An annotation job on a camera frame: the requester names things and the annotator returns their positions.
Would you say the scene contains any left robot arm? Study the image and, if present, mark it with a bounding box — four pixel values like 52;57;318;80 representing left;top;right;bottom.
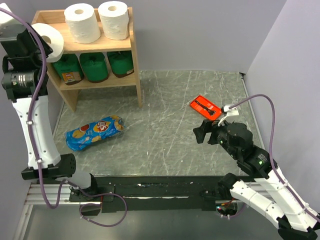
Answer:
0;23;99;201

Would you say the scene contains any wooden shelf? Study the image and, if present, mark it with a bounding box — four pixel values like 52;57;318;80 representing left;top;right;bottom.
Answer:
31;7;143;113

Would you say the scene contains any orange razor package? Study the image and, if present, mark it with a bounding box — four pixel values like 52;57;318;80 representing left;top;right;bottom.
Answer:
189;95;222;121

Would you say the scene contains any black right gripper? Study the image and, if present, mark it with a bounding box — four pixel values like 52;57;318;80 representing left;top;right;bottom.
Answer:
192;115;239;159

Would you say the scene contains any white paper towel roll front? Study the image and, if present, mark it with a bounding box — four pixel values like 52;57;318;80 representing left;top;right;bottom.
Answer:
98;1;129;41

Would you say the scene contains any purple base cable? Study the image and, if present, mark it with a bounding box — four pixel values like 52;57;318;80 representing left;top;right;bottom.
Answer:
79;193;128;228

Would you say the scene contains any white paper towel roll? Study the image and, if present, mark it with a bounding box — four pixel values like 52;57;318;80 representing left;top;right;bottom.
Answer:
64;3;101;44
31;22;64;63
98;1;129;41

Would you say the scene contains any white paper towel roll back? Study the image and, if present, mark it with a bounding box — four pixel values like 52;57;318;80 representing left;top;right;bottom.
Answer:
31;22;64;63

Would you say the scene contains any blue chips bag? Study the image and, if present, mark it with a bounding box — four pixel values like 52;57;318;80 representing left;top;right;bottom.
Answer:
65;115;125;151

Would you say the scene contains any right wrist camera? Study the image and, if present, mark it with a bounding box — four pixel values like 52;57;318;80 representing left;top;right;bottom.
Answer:
217;105;240;127

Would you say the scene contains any green roll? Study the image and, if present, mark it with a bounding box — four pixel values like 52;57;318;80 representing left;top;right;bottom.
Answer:
52;53;84;85
107;50;134;78
79;52;109;83

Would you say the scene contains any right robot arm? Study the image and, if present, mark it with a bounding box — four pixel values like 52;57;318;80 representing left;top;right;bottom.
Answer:
193;119;320;240

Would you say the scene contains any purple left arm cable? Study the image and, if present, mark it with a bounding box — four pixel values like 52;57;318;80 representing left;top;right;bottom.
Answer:
0;7;76;210

